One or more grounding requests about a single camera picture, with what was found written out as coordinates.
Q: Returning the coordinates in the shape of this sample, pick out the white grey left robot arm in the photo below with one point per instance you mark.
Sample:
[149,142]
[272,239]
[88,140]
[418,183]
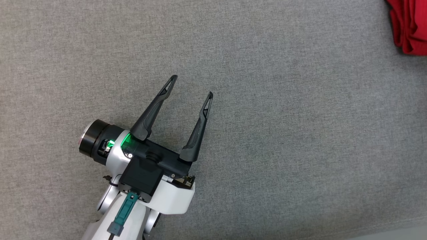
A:
[95,141]

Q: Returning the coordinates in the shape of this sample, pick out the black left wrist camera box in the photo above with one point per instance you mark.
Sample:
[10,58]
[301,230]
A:
[141,178]

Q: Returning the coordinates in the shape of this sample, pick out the red shorts with white stripe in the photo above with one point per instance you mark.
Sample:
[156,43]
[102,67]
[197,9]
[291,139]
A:
[413,26]

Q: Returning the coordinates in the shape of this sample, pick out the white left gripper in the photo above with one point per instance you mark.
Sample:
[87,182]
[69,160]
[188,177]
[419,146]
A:
[173,196]

